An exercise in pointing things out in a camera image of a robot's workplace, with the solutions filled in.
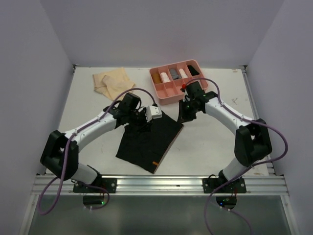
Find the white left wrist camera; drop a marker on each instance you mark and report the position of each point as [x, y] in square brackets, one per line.
[153, 112]

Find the black rolled underwear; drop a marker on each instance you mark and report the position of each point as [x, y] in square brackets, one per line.
[194, 70]

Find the brown rolled underwear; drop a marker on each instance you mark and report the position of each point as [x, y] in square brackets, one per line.
[156, 78]

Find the beige underwear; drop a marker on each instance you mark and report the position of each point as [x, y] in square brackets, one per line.
[112, 83]

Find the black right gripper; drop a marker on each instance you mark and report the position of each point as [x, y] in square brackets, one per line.
[183, 116]

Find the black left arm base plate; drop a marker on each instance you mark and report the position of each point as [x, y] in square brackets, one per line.
[98, 186]

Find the grey rolled underwear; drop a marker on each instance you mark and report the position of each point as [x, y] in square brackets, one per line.
[174, 74]

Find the aluminium table frame rail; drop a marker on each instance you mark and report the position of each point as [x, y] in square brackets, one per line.
[182, 170]

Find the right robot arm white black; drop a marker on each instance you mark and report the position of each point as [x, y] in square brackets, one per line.
[252, 142]

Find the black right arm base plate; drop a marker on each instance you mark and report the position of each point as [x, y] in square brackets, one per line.
[212, 182]

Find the black underwear orange trim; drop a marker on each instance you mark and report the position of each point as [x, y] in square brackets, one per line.
[146, 146]

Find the pink divided organizer tray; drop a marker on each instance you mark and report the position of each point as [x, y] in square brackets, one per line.
[168, 93]

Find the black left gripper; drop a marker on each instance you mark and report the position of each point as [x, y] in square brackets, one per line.
[144, 122]

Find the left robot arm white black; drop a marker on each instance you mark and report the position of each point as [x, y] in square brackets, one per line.
[61, 152]

